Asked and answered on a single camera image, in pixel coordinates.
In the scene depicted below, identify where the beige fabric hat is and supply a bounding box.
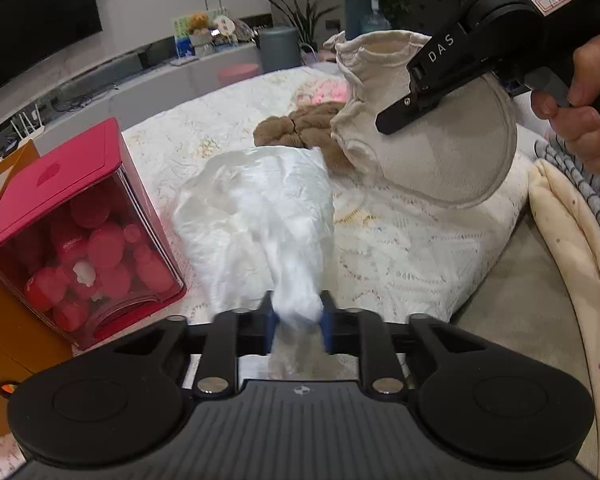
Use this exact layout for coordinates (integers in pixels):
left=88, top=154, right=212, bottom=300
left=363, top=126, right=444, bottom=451
left=324, top=30, right=517, bottom=208

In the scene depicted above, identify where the white plastic bag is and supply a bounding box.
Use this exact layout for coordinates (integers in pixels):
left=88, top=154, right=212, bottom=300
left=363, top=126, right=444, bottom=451
left=172, top=144, right=336, bottom=334

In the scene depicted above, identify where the brown knitted cloth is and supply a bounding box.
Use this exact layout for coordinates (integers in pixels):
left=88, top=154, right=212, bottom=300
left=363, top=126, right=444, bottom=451
left=253, top=101, right=353, bottom=174

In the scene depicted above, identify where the person right hand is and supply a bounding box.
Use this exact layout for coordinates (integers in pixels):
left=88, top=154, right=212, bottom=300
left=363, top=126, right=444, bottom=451
left=531, top=36, right=600, bottom=174

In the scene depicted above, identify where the checkered fruit print tablecloth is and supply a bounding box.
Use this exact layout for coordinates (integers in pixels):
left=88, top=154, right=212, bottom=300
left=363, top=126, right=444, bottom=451
left=0, top=65, right=537, bottom=480

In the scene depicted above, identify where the green floor plant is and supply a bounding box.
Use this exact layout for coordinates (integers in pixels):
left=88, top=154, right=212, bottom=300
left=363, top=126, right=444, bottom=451
left=266, top=0, right=339, bottom=49

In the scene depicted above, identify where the grey trash bin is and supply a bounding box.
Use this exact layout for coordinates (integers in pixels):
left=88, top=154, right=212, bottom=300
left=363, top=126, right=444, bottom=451
left=256, top=26, right=301, bottom=73

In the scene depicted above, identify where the grey patterned cloth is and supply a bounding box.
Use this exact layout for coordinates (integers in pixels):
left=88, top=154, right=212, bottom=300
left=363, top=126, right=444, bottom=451
left=533, top=134, right=600, bottom=225

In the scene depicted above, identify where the red lidded clear container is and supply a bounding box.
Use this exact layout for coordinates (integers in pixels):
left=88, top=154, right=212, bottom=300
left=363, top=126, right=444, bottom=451
left=0, top=118, right=186, bottom=350

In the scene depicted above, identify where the teddy bear toy pile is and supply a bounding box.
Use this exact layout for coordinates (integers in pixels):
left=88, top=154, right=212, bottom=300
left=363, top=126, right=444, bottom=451
left=172, top=8, right=254, bottom=60

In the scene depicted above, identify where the orange cardboard storage box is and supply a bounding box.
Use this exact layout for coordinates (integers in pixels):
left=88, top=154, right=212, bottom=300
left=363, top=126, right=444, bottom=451
left=0, top=142, right=73, bottom=437

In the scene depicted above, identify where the cream dotted blanket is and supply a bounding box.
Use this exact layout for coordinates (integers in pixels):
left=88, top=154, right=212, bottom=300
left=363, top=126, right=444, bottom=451
left=529, top=159, right=600, bottom=478

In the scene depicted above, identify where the grey marble TV console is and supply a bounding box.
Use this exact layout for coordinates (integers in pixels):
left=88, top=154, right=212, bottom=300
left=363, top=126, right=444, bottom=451
left=15, top=44, right=261, bottom=155

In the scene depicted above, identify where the white wifi router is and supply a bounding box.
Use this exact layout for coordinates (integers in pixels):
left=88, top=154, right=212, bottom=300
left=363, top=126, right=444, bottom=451
left=9, top=103, right=45, bottom=143

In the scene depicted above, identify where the black wall television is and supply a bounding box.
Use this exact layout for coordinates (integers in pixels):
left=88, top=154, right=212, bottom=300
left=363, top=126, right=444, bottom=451
left=0, top=0, right=102, bottom=89

